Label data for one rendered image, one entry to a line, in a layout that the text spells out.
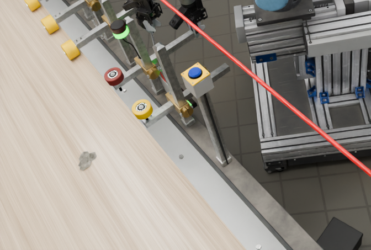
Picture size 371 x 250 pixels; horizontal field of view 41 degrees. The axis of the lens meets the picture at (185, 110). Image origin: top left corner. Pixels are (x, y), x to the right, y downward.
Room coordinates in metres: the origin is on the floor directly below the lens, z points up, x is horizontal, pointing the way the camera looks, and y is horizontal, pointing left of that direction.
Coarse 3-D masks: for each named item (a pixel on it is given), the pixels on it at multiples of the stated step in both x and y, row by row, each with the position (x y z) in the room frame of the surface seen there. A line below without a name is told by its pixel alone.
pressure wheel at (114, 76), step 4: (112, 68) 1.59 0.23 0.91; (116, 68) 1.58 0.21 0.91; (108, 72) 1.58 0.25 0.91; (112, 72) 1.56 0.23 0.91; (116, 72) 1.56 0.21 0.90; (120, 72) 1.55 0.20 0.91; (104, 76) 1.56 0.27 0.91; (108, 76) 1.56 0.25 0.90; (112, 76) 1.55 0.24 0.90; (116, 76) 1.54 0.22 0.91; (120, 76) 1.53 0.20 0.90; (108, 80) 1.53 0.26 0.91; (112, 80) 1.52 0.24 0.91; (116, 80) 1.52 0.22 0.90; (120, 80) 1.53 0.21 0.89; (112, 84) 1.52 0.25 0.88; (116, 84) 1.52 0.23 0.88; (120, 88) 1.56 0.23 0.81
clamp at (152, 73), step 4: (136, 60) 1.63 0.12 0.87; (140, 60) 1.62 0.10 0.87; (136, 64) 1.64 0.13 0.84; (140, 64) 1.59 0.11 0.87; (144, 68) 1.56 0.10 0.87; (152, 68) 1.54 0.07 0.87; (156, 68) 1.54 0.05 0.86; (144, 72) 1.57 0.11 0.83; (148, 72) 1.54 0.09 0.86; (152, 72) 1.52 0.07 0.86; (156, 72) 1.53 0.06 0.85; (148, 76) 1.53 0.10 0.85; (152, 76) 1.52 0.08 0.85; (156, 76) 1.52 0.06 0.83
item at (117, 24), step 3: (114, 21) 1.58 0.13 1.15; (117, 21) 1.57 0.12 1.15; (120, 21) 1.56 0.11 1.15; (123, 21) 1.56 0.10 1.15; (111, 24) 1.57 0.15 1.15; (114, 24) 1.56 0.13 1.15; (117, 24) 1.55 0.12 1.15; (120, 24) 1.54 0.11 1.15; (123, 24) 1.54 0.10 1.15; (111, 27) 1.55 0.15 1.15; (114, 27) 1.54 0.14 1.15; (117, 27) 1.54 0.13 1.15; (120, 27) 1.53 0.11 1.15; (129, 33) 1.55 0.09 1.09; (123, 39) 1.55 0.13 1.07; (126, 42) 1.55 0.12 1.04; (129, 42) 1.55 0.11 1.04; (132, 45) 1.55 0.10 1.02; (138, 54) 1.55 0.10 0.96
